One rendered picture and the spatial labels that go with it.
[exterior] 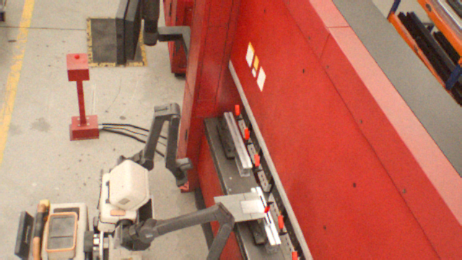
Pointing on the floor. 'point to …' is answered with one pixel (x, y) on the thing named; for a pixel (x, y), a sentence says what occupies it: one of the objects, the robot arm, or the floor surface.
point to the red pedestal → (78, 127)
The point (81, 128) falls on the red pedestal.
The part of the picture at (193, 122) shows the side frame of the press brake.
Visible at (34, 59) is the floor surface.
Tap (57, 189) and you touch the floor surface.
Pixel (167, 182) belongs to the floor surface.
